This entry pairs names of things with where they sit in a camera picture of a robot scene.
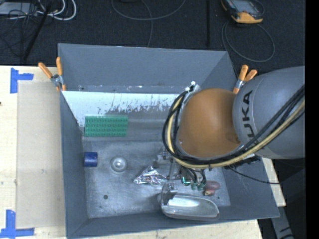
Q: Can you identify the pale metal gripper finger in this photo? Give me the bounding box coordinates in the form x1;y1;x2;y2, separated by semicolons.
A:
161;184;170;206
167;182;179;200

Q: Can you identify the crumpled silver foil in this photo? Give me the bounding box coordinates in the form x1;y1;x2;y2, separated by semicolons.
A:
133;164;168;186

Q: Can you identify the red-brown toy fruit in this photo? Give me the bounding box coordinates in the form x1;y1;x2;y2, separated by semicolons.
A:
202;180;221;197

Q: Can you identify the green studded flat block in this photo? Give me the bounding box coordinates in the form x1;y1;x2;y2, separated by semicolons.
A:
84;115;129;138

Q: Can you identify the blue cylinder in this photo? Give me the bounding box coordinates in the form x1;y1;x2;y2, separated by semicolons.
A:
83;151;99;168

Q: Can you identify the grey metal bin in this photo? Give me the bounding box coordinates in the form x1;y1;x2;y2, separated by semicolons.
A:
57;43;281;239

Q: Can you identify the pale wood board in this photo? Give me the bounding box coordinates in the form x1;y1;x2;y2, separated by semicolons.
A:
15;80;66;230

